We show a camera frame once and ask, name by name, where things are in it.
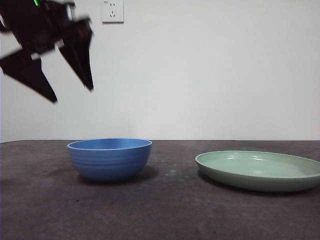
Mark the blue ribbed bowl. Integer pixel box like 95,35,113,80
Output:
66,138,153,183

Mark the green round plate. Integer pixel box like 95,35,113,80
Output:
195,150,320,193

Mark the white wall power socket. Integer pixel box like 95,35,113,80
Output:
101,0,125,25

